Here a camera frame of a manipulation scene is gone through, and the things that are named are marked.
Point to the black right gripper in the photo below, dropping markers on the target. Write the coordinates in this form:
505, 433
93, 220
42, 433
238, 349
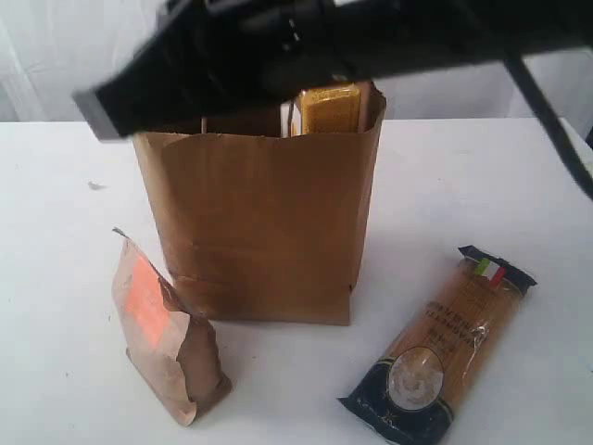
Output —
211, 56

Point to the orange juice bottle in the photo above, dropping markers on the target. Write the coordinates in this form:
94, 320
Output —
337, 109

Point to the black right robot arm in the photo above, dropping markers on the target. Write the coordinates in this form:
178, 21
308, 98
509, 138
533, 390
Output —
401, 37

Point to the brown paper shopping bag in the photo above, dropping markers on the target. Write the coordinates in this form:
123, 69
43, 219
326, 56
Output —
261, 228

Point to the small grey paper scrap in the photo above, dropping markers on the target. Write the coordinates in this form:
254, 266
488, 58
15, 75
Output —
96, 186

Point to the kraft coffee pouch orange label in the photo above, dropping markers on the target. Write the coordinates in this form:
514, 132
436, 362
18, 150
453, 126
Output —
175, 352

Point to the spaghetti pack dark wrapper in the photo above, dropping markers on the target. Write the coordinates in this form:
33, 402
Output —
412, 392

